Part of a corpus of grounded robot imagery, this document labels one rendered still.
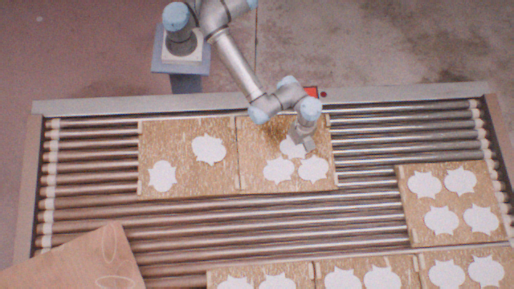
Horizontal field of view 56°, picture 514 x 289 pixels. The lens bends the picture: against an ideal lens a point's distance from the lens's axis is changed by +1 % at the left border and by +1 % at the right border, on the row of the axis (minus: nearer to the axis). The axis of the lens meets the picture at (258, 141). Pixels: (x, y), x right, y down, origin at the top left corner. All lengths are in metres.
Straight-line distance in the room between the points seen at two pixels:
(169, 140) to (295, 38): 1.67
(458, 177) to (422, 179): 0.16
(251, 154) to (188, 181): 0.29
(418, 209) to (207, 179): 0.88
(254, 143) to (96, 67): 1.63
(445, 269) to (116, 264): 1.26
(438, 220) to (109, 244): 1.30
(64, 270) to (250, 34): 2.16
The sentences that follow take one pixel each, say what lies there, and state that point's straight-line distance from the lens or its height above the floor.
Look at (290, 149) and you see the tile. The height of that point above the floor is 0.95.
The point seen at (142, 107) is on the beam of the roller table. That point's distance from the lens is 2.15.
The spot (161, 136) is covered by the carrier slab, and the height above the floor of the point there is 0.94.
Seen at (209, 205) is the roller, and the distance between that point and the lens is 1.97.
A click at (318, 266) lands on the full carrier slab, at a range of 1.92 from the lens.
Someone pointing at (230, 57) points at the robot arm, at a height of 1.39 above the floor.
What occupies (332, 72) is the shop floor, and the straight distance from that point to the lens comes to 3.37.
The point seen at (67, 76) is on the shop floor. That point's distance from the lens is 3.40.
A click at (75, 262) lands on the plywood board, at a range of 1.88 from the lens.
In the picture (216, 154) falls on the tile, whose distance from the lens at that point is 1.99.
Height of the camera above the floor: 2.83
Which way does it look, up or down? 68 degrees down
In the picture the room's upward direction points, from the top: 12 degrees clockwise
